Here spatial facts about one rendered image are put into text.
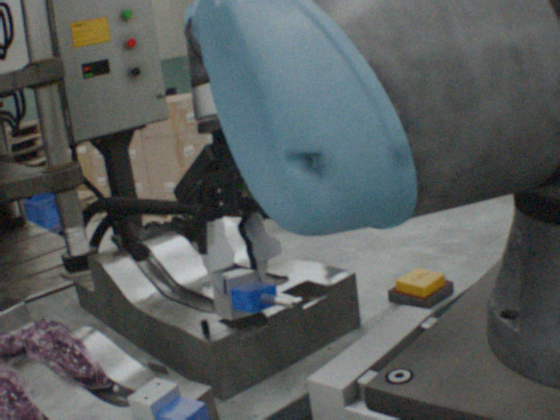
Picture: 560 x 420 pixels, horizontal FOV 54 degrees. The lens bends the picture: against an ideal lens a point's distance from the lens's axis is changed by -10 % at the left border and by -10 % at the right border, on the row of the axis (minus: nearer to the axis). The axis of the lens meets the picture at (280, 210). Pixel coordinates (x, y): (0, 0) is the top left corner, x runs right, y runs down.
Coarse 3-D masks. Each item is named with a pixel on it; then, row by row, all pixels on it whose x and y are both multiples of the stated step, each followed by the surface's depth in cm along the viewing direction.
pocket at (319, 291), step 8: (288, 288) 86; (296, 288) 87; (304, 288) 88; (312, 288) 88; (320, 288) 86; (296, 296) 87; (304, 296) 88; (312, 296) 88; (320, 296) 87; (304, 304) 86
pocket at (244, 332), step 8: (256, 312) 80; (224, 320) 79; (232, 320) 80; (240, 320) 81; (248, 320) 82; (256, 320) 81; (264, 320) 80; (240, 328) 81; (248, 328) 81; (256, 328) 81; (240, 336) 79
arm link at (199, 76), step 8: (192, 8) 70; (192, 16) 70; (184, 24) 72; (184, 32) 73; (192, 48) 75; (192, 56) 71; (192, 64) 71; (200, 64) 70; (192, 72) 72; (200, 72) 71; (192, 80) 72; (200, 80) 71; (208, 80) 70; (192, 88) 73
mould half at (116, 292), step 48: (144, 240) 103; (240, 240) 106; (96, 288) 101; (144, 288) 92; (192, 288) 93; (336, 288) 86; (144, 336) 89; (192, 336) 76; (288, 336) 81; (336, 336) 87; (240, 384) 76
